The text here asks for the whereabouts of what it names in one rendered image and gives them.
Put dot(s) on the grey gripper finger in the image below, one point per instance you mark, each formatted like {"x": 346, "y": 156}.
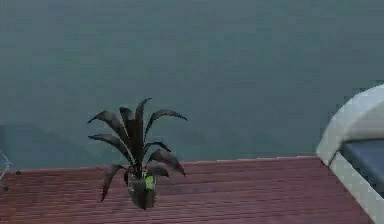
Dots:
{"x": 5, "y": 188}
{"x": 18, "y": 172}

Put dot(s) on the white armchair with blue seat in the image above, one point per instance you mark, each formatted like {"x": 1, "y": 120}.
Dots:
{"x": 353, "y": 120}

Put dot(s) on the dark leafed potted house plant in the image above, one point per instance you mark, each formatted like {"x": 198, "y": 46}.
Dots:
{"x": 136, "y": 140}

